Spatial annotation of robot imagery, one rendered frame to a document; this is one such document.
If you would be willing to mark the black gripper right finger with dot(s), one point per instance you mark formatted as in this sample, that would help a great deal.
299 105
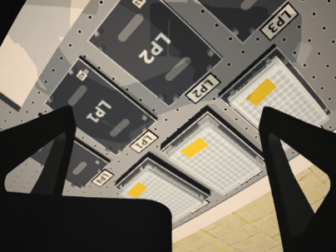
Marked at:
293 211

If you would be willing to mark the white multi-well plate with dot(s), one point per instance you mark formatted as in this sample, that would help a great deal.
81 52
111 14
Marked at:
217 128
166 176
253 77

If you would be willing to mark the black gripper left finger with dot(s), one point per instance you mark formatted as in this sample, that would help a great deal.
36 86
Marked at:
20 142

